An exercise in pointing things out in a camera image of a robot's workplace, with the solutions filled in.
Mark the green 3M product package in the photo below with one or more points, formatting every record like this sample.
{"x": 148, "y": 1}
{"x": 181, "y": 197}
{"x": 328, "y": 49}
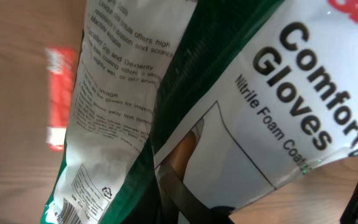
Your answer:
{"x": 186, "y": 111}

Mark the red white tube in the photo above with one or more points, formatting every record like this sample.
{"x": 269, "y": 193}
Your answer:
{"x": 60, "y": 62}

